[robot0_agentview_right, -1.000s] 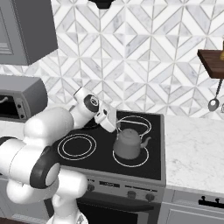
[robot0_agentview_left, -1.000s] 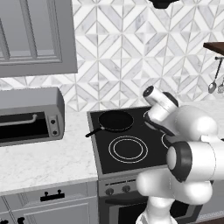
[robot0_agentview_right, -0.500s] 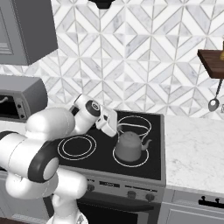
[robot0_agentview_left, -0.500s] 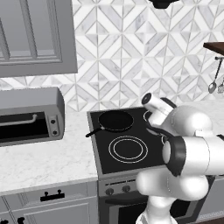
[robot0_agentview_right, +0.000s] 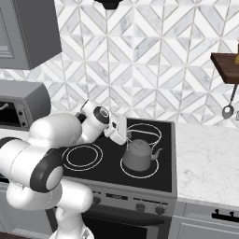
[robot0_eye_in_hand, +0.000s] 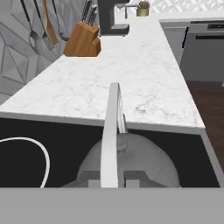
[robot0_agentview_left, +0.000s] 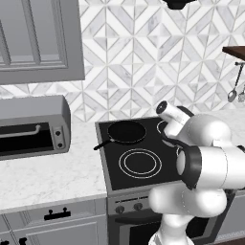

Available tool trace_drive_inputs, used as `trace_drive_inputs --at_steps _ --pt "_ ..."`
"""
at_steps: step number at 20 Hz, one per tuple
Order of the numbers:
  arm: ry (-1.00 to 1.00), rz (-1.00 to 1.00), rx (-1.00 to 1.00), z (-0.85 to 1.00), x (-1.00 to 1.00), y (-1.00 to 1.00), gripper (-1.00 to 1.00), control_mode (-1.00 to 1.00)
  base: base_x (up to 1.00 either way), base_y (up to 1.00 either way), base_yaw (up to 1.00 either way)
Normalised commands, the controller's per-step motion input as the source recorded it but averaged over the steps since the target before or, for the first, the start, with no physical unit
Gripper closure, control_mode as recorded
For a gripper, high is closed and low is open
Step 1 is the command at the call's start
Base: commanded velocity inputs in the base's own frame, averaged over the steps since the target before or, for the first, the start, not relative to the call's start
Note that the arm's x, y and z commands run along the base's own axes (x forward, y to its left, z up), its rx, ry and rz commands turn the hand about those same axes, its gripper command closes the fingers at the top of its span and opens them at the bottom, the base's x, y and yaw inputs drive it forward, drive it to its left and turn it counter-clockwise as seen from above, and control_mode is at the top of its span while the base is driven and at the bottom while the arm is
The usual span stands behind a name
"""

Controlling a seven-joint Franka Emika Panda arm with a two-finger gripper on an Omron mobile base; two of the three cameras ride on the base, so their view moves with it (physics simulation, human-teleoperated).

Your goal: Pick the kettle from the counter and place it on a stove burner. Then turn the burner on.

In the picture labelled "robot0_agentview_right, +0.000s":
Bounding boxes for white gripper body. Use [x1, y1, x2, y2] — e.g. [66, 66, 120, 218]
[115, 115, 129, 147]

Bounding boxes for grey kettle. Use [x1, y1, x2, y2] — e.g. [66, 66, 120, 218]
[121, 138, 163, 173]

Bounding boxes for black hob stove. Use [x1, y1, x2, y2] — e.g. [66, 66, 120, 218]
[46, 117, 178, 239]

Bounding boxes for black oven door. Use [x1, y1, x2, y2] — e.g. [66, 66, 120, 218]
[81, 212, 173, 239]

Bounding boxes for grey toaster oven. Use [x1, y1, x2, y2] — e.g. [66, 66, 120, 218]
[0, 79, 52, 132]

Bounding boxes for hanging metal ladle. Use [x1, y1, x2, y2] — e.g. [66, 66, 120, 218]
[221, 83, 239, 120]

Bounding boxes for grey drawer front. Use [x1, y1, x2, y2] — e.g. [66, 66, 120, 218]
[182, 202, 239, 228]

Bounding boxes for dark wooden shelf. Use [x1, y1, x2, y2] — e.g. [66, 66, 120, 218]
[209, 51, 239, 85]

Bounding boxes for grey cupboard door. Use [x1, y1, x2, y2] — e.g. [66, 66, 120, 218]
[169, 216, 239, 239]

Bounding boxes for black range hood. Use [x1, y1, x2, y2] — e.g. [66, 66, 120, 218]
[93, 0, 124, 10]

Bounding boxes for yellow bottle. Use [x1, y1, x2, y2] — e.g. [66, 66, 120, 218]
[233, 43, 239, 65]

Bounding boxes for grey base cupboard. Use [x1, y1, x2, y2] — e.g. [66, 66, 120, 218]
[0, 181, 54, 236]

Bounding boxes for black oven door handle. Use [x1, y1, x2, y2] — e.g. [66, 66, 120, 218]
[88, 212, 165, 227]

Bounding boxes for black drawer handle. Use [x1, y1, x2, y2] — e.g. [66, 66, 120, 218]
[211, 208, 239, 224]

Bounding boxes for grey wall cupboard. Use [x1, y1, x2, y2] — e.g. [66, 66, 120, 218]
[0, 0, 63, 71]

